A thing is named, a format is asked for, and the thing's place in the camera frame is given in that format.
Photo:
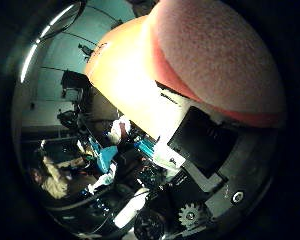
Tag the red strawberry plush toy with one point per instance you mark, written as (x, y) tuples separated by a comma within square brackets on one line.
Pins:
[(220, 56)]

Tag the blue plastic object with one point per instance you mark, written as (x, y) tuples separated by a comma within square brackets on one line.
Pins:
[(105, 156)]

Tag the black equipment stand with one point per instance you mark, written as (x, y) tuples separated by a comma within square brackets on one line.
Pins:
[(73, 83)]

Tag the seated person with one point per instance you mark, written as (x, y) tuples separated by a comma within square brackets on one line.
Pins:
[(53, 183)]

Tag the blue metal bracket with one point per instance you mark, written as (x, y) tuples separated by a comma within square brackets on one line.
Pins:
[(146, 147)]

